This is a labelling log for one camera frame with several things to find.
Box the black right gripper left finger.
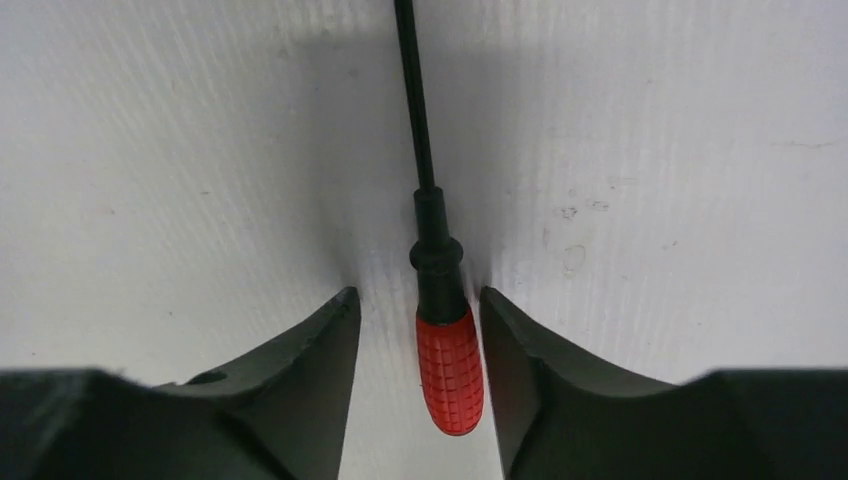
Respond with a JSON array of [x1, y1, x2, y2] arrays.
[[1, 287, 361, 479]]

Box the red handled screwdriver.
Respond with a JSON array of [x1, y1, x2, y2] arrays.
[[394, 1, 484, 436]]

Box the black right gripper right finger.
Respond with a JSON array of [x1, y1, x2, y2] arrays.
[[480, 287, 847, 479]]

